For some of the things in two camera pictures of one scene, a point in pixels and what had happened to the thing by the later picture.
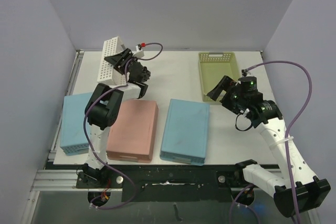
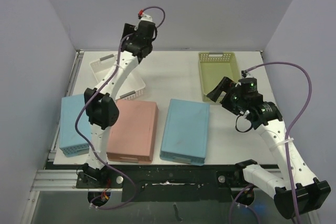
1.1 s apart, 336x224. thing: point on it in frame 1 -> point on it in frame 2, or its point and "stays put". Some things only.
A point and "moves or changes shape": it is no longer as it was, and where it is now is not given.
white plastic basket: x=106 y=74 moves or changes shape
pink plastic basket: x=132 y=135 stays put
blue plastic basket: x=184 y=138 stays put
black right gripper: x=227 y=93 stays put
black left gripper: x=118 y=61 -> x=130 y=29
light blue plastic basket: x=72 y=139 stays put
